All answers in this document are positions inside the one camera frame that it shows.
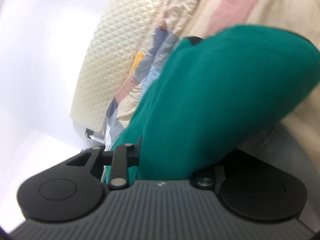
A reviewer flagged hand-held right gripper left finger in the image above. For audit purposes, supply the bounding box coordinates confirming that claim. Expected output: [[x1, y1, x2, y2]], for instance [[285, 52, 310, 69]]
[[65, 136, 143, 190]]

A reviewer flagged cream quilted headboard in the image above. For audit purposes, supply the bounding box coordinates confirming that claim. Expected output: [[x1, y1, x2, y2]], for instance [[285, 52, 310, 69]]
[[69, 0, 211, 133]]

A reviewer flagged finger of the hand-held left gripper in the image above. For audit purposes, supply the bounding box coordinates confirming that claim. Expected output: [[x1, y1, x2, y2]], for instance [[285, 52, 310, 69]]
[[186, 36, 205, 47]]

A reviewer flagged patchwork quilt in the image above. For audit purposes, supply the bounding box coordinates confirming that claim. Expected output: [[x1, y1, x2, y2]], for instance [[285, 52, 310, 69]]
[[101, 0, 320, 157]]

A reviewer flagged orange pillow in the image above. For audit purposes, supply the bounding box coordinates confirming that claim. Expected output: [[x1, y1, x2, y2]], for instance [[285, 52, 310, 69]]
[[132, 51, 146, 75]]

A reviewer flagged green hoodie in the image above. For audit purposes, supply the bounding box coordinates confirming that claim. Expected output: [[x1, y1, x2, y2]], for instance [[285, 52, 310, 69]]
[[101, 24, 320, 183]]

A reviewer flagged silver bottle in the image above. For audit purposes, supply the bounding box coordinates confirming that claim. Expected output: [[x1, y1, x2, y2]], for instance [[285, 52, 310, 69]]
[[85, 128, 106, 145]]

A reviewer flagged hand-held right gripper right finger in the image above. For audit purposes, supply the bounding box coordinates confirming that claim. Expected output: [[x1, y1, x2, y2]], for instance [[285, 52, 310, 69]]
[[191, 165, 227, 189]]

